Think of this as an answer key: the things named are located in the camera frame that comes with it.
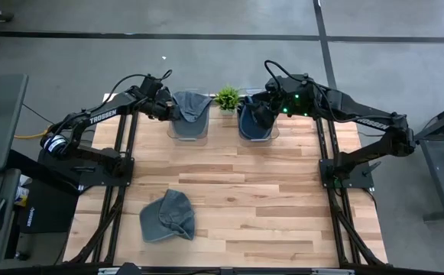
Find black storage box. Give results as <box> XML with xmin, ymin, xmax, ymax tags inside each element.
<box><xmin>16</xmin><ymin>178</ymin><xmax>80</xmax><ymax>235</ymax></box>

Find clear plastic bin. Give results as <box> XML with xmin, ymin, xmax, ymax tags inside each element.
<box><xmin>236</xmin><ymin>89</ymin><xmax>281</xmax><ymax>148</ymax></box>
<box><xmin>167</xmin><ymin>90</ymin><xmax>211</xmax><ymax>147</ymax></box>

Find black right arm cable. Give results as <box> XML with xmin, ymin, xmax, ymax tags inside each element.
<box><xmin>263</xmin><ymin>59</ymin><xmax>315</xmax><ymax>92</ymax></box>

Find black front frame rail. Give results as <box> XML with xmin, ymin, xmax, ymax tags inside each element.
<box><xmin>0</xmin><ymin>261</ymin><xmax>444</xmax><ymax>275</ymax></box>

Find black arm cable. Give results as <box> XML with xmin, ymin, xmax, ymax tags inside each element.
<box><xmin>102</xmin><ymin>69</ymin><xmax>173</xmax><ymax>112</ymax></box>
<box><xmin>263</xmin><ymin>59</ymin><xmax>315</xmax><ymax>92</ymax></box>

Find blue denim cap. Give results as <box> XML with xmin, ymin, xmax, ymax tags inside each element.
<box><xmin>238</xmin><ymin>95</ymin><xmax>274</xmax><ymax>141</ymax></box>

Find yellow cable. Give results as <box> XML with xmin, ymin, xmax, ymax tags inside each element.
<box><xmin>13</xmin><ymin>128</ymin><xmax>51</xmax><ymax>140</ymax></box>

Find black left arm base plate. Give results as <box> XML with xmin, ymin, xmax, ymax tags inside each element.
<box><xmin>37</xmin><ymin>150</ymin><xmax>135</xmax><ymax>193</ymax></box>

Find black aluminium frame strut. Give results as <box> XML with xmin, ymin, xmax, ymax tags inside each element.
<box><xmin>67</xmin><ymin>112</ymin><xmax>139</xmax><ymax>265</ymax></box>
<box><xmin>314</xmin><ymin>114</ymin><xmax>385</xmax><ymax>267</ymax></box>

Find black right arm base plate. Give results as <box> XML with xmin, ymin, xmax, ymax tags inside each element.
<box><xmin>319</xmin><ymin>157</ymin><xmax>376</xmax><ymax>190</ymax></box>

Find green potted plant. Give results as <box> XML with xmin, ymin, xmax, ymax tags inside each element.
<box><xmin>213</xmin><ymin>85</ymin><xmax>242</xmax><ymax>117</ymax></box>

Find grey denim cap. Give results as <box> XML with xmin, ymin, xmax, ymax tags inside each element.
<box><xmin>170</xmin><ymin>90</ymin><xmax>214</xmax><ymax>139</ymax></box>
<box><xmin>138</xmin><ymin>188</ymin><xmax>196</xmax><ymax>244</ymax></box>

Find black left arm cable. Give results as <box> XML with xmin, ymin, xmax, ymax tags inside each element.
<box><xmin>102</xmin><ymin>69</ymin><xmax>173</xmax><ymax>112</ymax></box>

